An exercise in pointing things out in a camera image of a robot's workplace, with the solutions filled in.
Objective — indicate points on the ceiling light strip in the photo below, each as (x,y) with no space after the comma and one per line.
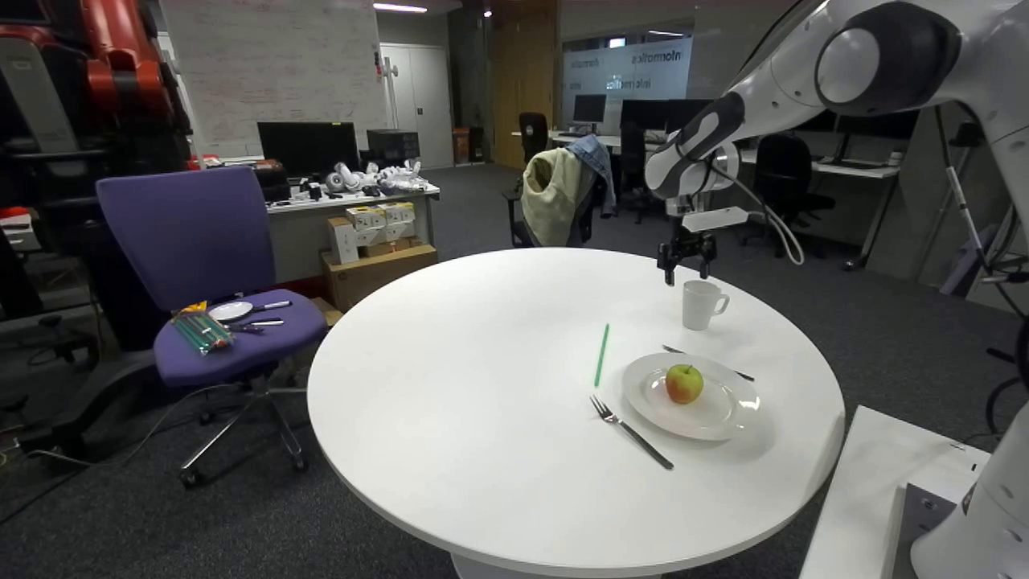
(400,9)

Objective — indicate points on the green striped pack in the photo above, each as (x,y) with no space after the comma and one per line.
(201,337)

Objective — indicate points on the white round plate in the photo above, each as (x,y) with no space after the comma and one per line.
(665,413)

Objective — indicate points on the beige jacket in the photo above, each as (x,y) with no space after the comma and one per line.
(552,199)

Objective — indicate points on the dark background monitor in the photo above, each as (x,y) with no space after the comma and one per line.
(665,118)

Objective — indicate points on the small silver utensil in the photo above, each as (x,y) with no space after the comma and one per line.
(266,323)
(274,305)

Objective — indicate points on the white ceramic mug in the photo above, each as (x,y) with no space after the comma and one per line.
(700,311)

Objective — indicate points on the large black monitor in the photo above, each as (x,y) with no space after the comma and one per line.
(307,150)

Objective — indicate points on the green apple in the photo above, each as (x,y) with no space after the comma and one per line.
(687,383)

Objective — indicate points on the brown cardboard box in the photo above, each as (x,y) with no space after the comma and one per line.
(376,277)

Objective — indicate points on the grey base plate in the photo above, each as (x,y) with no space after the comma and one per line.
(920,526)

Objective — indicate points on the blue jacket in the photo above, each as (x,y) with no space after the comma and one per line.
(599,164)

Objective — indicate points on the white clutter pile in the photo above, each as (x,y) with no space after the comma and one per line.
(366,179)

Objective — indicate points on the white background desk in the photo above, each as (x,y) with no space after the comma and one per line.
(856,169)

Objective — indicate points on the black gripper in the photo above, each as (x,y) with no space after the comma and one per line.
(687,251)

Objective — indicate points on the plain white box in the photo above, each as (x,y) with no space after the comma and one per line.
(344,244)

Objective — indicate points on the white robot base platform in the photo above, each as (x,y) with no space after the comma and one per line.
(869,495)

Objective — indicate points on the red industrial robot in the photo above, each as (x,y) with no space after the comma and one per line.
(118,67)

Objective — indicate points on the black chair with jacket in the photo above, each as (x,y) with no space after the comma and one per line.
(588,228)

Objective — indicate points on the purple office chair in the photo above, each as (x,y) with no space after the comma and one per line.
(183,237)

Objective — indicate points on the green straw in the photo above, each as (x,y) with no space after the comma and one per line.
(604,360)

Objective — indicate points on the brown wooden door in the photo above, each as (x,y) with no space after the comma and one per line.
(521,75)

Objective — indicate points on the white yellow carton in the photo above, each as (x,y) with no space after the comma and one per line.
(400,222)
(367,230)

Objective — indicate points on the small white dish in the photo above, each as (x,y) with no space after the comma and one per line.
(229,311)

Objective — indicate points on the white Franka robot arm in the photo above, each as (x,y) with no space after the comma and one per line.
(773,101)

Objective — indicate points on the white office desk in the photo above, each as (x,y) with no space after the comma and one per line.
(300,230)

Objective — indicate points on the small black monitor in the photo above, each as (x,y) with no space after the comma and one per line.
(394,146)

